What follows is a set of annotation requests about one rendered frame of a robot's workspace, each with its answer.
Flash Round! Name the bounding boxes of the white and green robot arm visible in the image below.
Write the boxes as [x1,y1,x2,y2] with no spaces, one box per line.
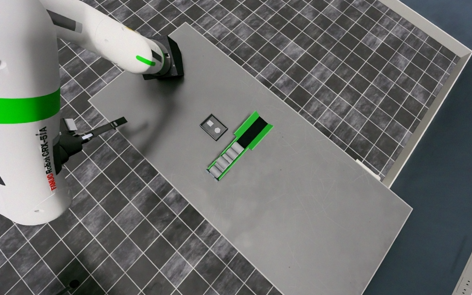
[0,0,171,225]

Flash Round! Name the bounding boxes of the black flat strip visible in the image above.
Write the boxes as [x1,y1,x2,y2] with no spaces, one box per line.
[236,116,268,149]

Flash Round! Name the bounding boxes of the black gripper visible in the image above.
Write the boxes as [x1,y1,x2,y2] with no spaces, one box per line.
[59,117,128,157]

